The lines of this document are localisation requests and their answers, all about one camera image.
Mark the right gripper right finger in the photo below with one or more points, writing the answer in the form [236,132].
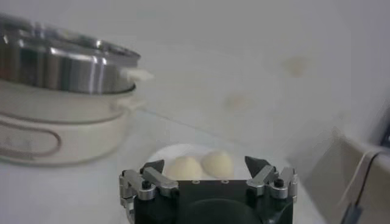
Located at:
[262,178]

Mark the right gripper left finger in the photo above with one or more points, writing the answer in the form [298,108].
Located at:
[158,179]

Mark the white steamed baozi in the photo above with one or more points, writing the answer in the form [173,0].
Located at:
[217,164]
[186,169]

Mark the white round plate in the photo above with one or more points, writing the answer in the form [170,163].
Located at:
[163,155]

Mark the cream electric cooker base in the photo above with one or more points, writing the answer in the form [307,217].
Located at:
[76,137]

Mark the black laptop showing camera images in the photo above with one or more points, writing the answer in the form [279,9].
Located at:
[387,134]

